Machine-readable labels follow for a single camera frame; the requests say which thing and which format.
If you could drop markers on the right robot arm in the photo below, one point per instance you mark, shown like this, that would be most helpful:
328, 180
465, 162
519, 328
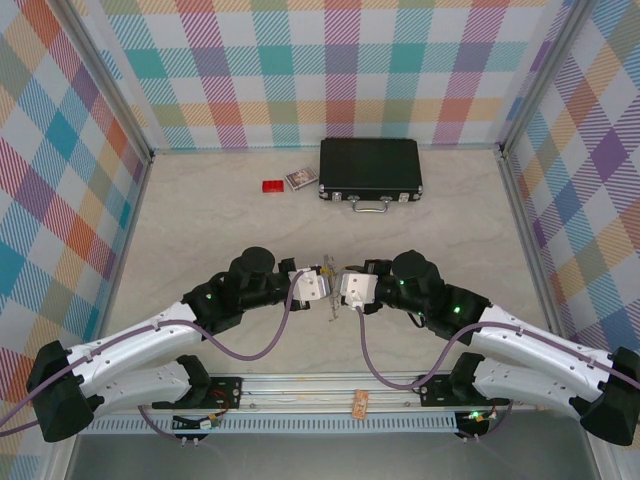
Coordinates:
540, 340

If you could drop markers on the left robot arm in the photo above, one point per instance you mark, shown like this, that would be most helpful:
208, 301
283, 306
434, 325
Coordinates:
125, 335

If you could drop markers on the red toy brick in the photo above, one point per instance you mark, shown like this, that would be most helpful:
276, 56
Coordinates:
273, 186

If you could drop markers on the small card box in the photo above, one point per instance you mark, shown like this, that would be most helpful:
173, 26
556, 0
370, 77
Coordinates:
301, 179

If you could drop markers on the black carrying case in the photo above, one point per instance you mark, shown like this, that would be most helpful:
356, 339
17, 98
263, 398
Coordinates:
370, 165

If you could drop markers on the small orange printed card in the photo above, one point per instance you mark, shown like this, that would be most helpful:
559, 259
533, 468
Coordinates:
361, 404

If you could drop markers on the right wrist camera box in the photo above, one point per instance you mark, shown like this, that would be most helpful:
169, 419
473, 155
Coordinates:
360, 287

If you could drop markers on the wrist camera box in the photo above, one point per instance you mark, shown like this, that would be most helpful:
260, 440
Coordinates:
310, 285
360, 287

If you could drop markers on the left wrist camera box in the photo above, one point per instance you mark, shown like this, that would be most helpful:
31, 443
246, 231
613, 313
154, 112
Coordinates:
310, 285

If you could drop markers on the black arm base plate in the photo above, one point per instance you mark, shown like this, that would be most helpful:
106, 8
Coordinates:
227, 387
432, 392

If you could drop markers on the long aluminium base rail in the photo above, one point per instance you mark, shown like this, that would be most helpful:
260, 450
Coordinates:
325, 387

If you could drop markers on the aluminium side rail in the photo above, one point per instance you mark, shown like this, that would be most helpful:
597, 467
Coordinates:
131, 220
522, 220

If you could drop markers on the thin aluminium wall rail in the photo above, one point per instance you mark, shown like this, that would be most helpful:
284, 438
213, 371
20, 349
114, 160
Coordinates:
225, 149

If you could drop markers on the aluminium corner post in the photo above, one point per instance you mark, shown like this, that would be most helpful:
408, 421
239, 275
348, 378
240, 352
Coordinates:
106, 75
544, 75

